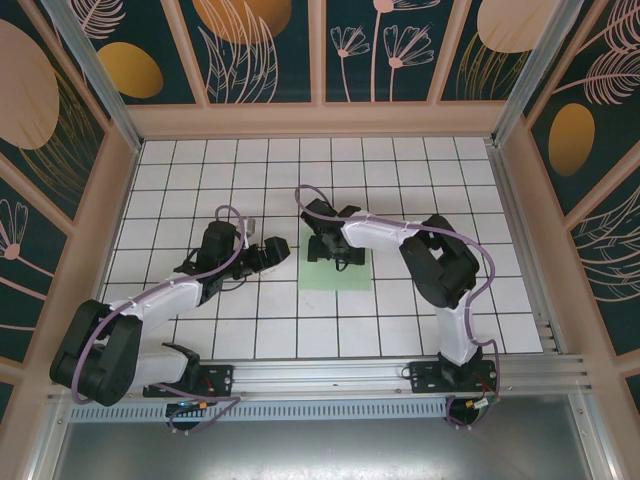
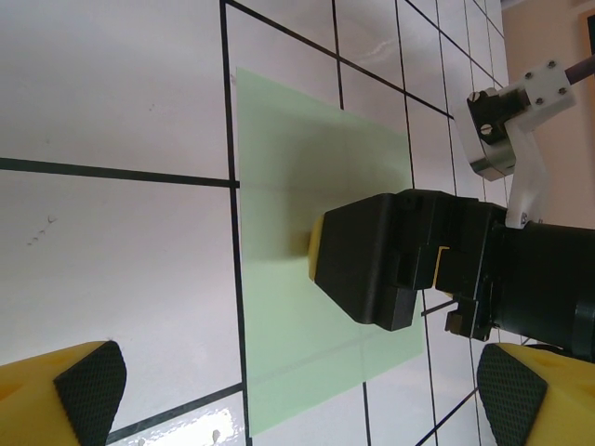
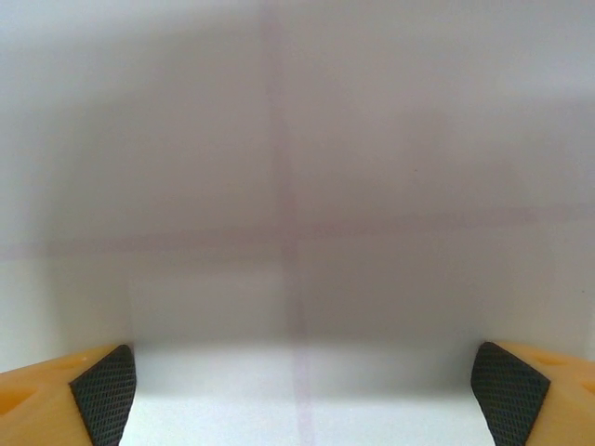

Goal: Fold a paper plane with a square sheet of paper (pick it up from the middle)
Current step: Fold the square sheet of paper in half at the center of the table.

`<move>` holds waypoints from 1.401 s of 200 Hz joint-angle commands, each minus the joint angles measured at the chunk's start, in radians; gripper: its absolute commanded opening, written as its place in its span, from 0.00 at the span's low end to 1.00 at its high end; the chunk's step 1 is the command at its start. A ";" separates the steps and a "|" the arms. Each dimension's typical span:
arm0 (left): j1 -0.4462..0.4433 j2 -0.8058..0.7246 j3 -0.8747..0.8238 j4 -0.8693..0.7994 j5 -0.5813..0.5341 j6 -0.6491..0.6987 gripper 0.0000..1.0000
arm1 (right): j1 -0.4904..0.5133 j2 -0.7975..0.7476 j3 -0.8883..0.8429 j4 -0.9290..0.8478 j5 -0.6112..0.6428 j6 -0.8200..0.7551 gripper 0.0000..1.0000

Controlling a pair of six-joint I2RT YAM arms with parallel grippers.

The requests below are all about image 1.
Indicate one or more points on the light green cloth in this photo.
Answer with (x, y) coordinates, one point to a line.
(320, 277)

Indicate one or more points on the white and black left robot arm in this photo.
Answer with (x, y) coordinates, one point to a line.
(170, 302)

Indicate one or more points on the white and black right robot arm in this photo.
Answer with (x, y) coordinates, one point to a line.
(380, 232)

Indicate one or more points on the grey metal sheet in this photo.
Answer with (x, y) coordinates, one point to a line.
(320, 450)

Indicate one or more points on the small electronics board with connector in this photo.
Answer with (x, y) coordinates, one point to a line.
(187, 406)
(480, 404)

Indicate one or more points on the long aluminium mounting rail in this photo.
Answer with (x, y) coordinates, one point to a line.
(320, 375)

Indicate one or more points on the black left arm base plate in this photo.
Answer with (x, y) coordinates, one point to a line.
(220, 381)

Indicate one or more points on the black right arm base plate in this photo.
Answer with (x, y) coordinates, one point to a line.
(424, 382)

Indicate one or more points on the aluminium side rail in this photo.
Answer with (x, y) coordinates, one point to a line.
(519, 225)

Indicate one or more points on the aluminium corner post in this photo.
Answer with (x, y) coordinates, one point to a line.
(529, 70)
(97, 70)

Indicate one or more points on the aluminium frame bar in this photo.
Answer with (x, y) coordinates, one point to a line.
(44, 455)
(595, 440)

